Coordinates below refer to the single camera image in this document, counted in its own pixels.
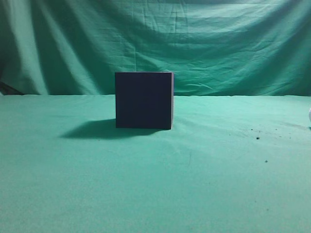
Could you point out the green cloth backdrop and cover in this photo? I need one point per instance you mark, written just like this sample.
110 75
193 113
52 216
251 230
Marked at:
238 157

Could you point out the dark blue cube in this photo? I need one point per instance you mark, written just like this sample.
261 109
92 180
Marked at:
144 100

